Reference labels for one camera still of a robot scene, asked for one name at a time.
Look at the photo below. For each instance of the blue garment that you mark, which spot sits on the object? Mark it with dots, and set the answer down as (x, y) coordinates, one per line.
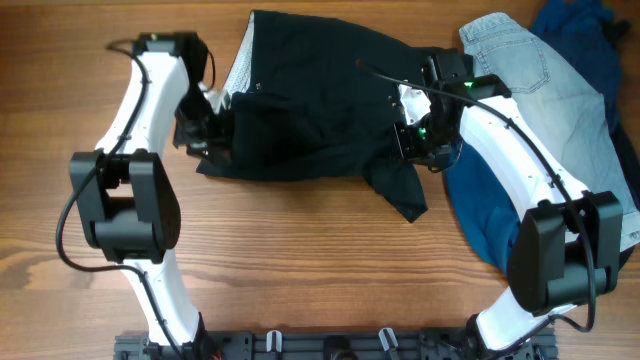
(484, 210)

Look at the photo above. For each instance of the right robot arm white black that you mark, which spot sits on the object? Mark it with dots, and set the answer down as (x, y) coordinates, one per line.
(567, 251)

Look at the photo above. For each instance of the black shorts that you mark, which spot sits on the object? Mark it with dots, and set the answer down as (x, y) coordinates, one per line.
(318, 103)

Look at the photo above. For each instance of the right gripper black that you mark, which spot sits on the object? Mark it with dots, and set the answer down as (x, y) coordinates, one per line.
(406, 148)

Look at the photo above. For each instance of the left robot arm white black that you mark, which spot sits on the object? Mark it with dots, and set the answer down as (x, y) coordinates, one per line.
(123, 214)

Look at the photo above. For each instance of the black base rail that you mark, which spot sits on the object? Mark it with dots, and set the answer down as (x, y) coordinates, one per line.
(330, 345)

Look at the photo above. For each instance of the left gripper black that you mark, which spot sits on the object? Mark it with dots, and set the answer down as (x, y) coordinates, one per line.
(218, 134)

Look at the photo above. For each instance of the light denim shorts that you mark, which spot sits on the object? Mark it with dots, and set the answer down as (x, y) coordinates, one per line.
(566, 113)

